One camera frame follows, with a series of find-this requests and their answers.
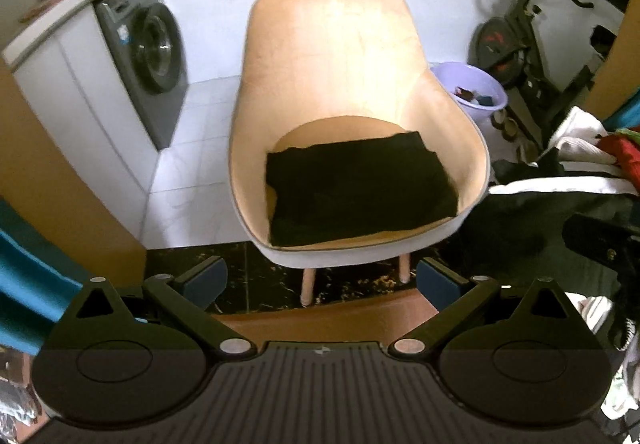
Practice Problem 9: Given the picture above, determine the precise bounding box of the white cloth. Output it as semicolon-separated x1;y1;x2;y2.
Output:
575;294;640;421

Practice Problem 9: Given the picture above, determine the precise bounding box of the white cabinet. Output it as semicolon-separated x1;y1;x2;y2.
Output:
2;0;164;235

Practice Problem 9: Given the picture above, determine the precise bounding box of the white garment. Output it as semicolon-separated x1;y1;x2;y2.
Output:
547;106;624;165

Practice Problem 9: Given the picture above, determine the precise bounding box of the pair of slippers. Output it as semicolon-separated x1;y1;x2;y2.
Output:
490;108;522;143

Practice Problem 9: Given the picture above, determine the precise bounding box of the black exercise bike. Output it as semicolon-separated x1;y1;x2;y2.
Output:
470;0;624;145

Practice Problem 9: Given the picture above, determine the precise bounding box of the yellow shell chair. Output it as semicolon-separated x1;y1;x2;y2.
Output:
227;0;491;307

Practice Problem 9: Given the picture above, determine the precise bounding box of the black garment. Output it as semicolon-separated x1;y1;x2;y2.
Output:
264;131;460;247

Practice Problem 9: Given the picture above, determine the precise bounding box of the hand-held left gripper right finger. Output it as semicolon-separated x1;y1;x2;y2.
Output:
390;258;586;365

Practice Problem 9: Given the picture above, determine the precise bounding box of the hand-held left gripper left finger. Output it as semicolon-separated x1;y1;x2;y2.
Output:
60;256;256;366

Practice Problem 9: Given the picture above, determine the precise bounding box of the pile of dark clothes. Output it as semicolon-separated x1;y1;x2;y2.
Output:
457;159;640;311

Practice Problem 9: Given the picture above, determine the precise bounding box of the purple plastic basin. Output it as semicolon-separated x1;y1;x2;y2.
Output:
431;61;509;127

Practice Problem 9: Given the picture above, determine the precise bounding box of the beige and red jacket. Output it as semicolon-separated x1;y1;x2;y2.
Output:
597;133;640;185

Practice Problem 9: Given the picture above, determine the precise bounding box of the grey washing machine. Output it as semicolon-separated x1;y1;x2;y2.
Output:
94;0;190;150

